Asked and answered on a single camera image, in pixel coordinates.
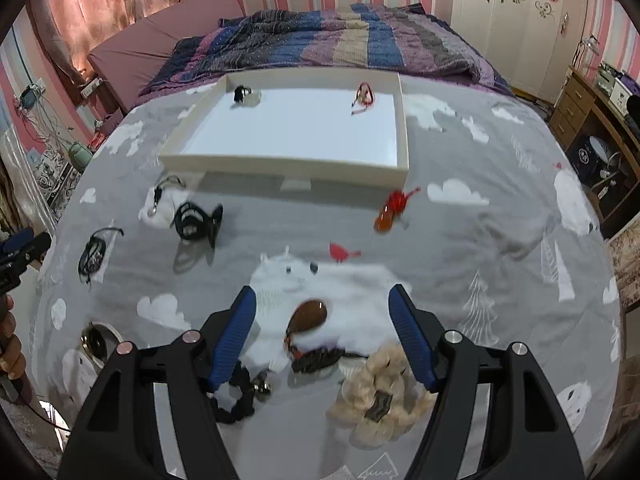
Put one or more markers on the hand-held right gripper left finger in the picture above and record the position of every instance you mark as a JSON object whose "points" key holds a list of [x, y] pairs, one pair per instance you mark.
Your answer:
{"points": [[235, 335]]}

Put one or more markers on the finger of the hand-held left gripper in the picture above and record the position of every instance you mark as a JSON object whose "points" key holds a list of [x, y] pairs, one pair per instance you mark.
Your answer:
{"points": [[22, 246]]}

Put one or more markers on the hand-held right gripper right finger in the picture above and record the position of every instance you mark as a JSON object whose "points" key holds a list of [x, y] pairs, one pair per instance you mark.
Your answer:
{"points": [[410, 340]]}

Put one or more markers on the cream fluffy scrunchie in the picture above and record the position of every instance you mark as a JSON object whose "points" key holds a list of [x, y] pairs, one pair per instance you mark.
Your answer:
{"points": [[380, 385]]}

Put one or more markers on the black scrunchie with bells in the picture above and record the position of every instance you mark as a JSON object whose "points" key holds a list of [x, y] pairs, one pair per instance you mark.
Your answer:
{"points": [[242, 400]]}

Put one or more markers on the white shallow tray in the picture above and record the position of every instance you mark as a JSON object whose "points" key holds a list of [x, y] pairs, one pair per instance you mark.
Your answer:
{"points": [[300, 125]]}

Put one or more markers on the person's left hand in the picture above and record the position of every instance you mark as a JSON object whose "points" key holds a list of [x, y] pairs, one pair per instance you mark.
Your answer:
{"points": [[9, 350]]}

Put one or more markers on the floral printed box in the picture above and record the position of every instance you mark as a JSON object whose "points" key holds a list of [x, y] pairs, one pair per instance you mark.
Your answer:
{"points": [[55, 175]]}

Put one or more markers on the grey printed blanket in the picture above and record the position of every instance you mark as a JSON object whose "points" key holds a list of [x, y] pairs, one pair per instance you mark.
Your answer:
{"points": [[450, 260]]}

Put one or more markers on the green kettle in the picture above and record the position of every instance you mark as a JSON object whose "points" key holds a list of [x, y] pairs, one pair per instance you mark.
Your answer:
{"points": [[79, 155]]}

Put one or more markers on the white power strip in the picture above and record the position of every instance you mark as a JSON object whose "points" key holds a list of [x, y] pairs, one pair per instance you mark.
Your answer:
{"points": [[92, 87]]}

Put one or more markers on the purple mattress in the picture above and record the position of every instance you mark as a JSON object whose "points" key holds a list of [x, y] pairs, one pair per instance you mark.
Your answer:
{"points": [[145, 45]]}

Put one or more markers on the pink curtain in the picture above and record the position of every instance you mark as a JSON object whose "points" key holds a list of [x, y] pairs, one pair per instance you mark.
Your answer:
{"points": [[95, 5]]}

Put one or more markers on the dark bag with round logo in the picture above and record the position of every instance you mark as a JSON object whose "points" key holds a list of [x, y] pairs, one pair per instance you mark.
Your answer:
{"points": [[592, 152]]}

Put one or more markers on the wooden desk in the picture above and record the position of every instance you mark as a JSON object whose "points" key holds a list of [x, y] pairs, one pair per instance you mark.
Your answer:
{"points": [[575, 105]]}

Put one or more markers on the striped purple blue quilt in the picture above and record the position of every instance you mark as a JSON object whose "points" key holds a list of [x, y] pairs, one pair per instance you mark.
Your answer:
{"points": [[325, 40]]}

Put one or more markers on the white printer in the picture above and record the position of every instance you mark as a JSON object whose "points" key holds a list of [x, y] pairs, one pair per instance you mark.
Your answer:
{"points": [[622, 90]]}

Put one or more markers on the desk lamp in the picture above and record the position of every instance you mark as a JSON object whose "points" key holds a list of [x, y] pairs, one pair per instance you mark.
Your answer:
{"points": [[587, 47]]}

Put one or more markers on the white wardrobe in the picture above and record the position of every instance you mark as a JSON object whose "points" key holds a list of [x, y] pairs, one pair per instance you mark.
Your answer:
{"points": [[515, 10]]}

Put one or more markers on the wall power socket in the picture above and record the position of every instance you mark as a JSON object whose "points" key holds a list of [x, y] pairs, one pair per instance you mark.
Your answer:
{"points": [[32, 92]]}

